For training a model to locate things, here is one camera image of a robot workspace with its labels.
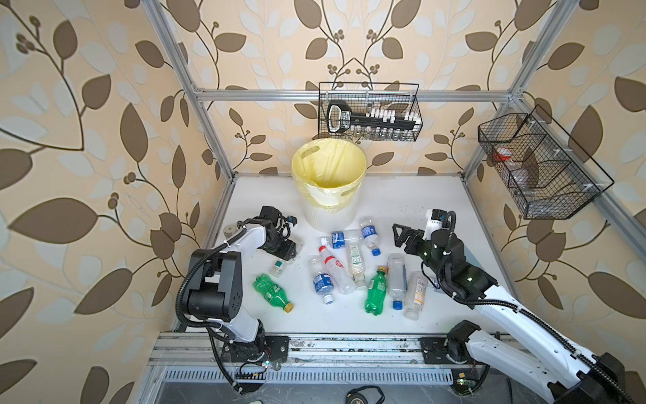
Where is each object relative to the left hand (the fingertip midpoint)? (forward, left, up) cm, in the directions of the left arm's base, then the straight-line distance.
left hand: (283, 248), depth 92 cm
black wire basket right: (+7, -81, +32) cm, 87 cm away
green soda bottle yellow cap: (-17, +1, +1) cm, 17 cm away
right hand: (-2, -41, +17) cm, 44 cm away
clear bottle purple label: (-23, -42, +26) cm, 55 cm away
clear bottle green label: (-8, +1, -2) cm, 8 cm away
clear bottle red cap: (-10, -21, +1) cm, 23 cm away
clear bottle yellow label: (-17, -45, +1) cm, 48 cm away
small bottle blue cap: (+7, -32, +1) cm, 33 cm away
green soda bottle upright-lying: (-16, -33, +1) cm, 36 cm away
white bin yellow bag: (+31, -16, +9) cm, 36 cm away
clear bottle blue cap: (-10, -41, -3) cm, 43 cm away
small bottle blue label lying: (+3, -20, +1) cm, 21 cm away
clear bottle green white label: (-1, -27, +1) cm, 27 cm away
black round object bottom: (-43, -24, -1) cm, 49 cm away
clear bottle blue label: (-12, -15, +2) cm, 19 cm away
